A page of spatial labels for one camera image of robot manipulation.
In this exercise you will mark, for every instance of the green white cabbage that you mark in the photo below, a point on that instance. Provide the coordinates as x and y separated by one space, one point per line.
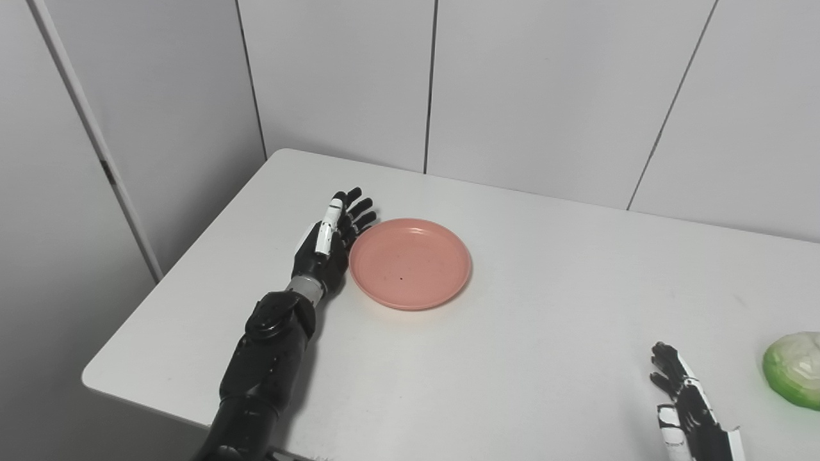
797 371

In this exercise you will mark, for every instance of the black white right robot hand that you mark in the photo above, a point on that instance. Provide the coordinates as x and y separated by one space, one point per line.
701 435

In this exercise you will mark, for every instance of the pink round plate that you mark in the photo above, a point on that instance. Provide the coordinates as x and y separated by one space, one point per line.
410 264

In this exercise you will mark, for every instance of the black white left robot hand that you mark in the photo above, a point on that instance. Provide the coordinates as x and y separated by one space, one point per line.
320 259

